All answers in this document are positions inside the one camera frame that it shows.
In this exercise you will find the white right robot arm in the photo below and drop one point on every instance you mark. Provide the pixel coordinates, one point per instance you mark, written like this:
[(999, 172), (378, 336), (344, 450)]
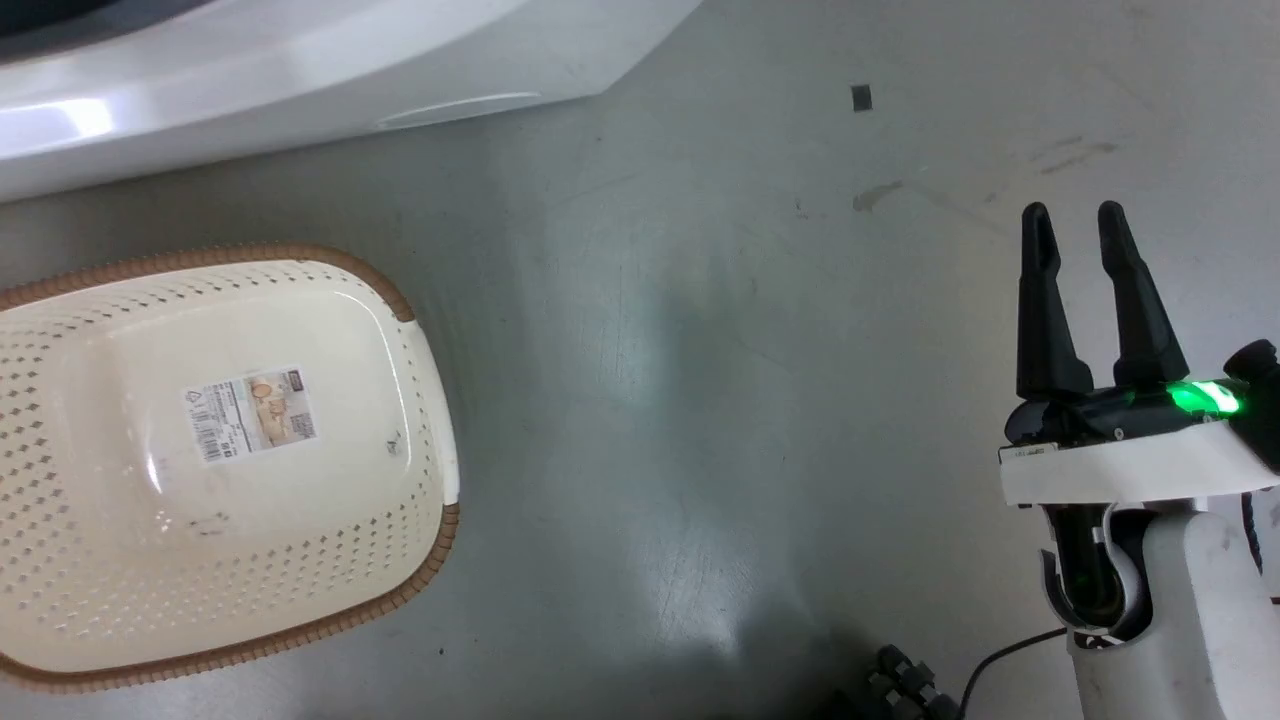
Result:
[(1190, 620)]

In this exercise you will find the small black floor tape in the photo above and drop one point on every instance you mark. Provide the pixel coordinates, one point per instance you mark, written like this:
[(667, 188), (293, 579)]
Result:
[(861, 98)]

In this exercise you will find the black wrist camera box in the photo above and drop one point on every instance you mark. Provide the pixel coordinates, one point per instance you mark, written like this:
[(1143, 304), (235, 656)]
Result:
[(1262, 400)]

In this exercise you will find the printed paper label sticker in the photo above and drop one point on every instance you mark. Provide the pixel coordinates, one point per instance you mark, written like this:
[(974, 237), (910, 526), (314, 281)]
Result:
[(252, 413)]

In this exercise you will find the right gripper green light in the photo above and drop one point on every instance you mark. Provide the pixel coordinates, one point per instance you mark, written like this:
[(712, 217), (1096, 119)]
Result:
[(1120, 460)]

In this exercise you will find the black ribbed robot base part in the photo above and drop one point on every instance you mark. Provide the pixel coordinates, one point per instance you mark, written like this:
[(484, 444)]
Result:
[(905, 685)]

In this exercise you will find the cream perforated laundry basket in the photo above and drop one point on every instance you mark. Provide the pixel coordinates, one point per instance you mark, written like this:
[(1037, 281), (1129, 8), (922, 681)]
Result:
[(110, 520)]

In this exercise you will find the white washing machine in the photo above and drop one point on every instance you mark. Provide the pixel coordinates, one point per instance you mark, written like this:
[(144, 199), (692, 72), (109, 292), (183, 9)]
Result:
[(250, 70)]

